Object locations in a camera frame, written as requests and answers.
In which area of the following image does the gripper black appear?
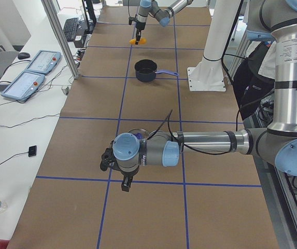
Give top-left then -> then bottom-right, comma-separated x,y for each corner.
119,165 -> 139,192
135,22 -> 146,45

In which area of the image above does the yellow toy corn cob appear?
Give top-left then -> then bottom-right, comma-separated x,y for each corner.
129,38 -> 147,45

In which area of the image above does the glass pot lid purple knob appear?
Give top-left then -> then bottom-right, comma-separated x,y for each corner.
128,128 -> 150,140

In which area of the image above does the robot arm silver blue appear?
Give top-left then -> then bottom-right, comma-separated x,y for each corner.
100,1 -> 297,191
129,0 -> 192,45

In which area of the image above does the black computer keyboard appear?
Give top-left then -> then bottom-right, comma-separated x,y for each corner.
63,18 -> 79,42

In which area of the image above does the upper teach pendant tablet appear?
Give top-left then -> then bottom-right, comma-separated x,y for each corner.
25,50 -> 62,75

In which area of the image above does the teach pendant tablet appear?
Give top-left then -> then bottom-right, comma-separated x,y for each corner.
25,50 -> 62,75
1,71 -> 45,103

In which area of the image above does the small black square device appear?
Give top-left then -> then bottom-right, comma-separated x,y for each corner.
28,145 -> 37,157

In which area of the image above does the black computer mouse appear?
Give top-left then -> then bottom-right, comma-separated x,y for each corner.
17,52 -> 31,60

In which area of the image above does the person in white shirt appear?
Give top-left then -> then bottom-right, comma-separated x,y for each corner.
233,41 -> 276,120

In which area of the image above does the lower teach pendant tablet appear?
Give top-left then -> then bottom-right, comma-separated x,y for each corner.
1,71 -> 45,103

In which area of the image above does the dark blue saucepan purple handle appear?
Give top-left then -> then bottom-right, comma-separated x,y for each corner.
134,59 -> 178,82

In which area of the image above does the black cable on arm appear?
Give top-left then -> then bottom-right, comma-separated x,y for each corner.
148,108 -> 242,156

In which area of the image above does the aluminium frame post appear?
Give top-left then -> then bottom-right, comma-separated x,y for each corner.
41,0 -> 79,79

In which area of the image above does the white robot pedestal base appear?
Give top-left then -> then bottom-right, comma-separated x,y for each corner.
188,0 -> 242,92

